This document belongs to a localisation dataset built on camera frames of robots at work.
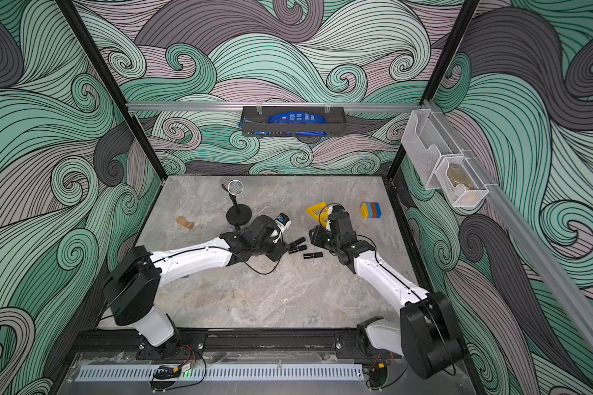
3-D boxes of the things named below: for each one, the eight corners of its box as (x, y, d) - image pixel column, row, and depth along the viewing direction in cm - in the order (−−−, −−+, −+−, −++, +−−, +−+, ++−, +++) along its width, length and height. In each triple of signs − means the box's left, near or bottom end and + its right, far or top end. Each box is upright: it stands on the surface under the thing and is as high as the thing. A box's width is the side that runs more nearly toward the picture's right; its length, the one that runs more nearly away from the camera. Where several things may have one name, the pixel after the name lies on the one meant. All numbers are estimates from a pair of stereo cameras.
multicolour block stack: (361, 218, 107) (363, 215, 105) (358, 205, 111) (359, 201, 109) (381, 218, 107) (382, 215, 105) (377, 205, 111) (378, 202, 110)
